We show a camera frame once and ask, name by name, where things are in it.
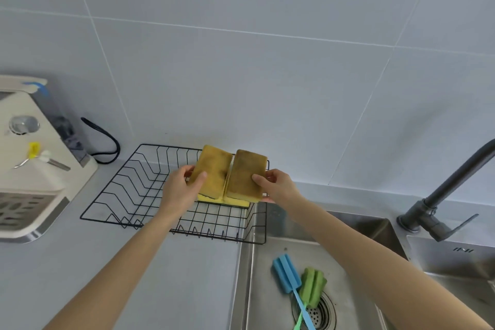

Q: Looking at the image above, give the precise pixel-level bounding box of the person's right hand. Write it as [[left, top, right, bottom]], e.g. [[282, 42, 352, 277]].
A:
[[252, 168, 306, 204]]

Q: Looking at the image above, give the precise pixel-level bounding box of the black power cable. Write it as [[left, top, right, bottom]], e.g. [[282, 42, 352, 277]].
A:
[[80, 117, 121, 165]]

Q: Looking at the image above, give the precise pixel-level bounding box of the cream water dispenser appliance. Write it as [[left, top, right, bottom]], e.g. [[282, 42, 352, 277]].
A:
[[0, 75, 99, 244]]

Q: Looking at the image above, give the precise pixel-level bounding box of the person's left forearm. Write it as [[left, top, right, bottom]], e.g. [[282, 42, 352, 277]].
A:
[[43, 204, 182, 330]]

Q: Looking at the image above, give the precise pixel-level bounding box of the yellow scouring sponge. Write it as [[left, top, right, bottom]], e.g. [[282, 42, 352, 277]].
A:
[[187, 144, 234, 200], [226, 149, 268, 203]]

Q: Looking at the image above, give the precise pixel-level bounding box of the green sponge bottle brush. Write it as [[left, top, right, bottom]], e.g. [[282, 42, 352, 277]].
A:
[[293, 267, 328, 330]]

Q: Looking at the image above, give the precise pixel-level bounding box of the sink drain strainer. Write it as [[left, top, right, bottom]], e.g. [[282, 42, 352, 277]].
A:
[[291, 290, 337, 330]]

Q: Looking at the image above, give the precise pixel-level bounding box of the dark grey kitchen faucet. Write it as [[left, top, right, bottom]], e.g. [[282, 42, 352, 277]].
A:
[[397, 139, 495, 242]]

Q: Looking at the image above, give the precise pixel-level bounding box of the blue sponge bottle brush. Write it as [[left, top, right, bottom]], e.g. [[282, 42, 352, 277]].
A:
[[272, 253, 317, 330]]

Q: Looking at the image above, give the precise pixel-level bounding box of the black wire dish rack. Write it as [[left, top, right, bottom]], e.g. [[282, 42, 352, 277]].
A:
[[80, 144, 270, 245]]

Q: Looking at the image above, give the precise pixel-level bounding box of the stainless steel sink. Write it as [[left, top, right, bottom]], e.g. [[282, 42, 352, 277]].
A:
[[229, 202, 495, 330]]

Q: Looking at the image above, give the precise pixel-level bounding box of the person's left hand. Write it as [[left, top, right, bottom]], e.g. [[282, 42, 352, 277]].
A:
[[158, 165, 207, 219]]

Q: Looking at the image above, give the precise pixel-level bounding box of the person's right forearm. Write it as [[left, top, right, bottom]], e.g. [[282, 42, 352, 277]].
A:
[[275, 194, 492, 330]]

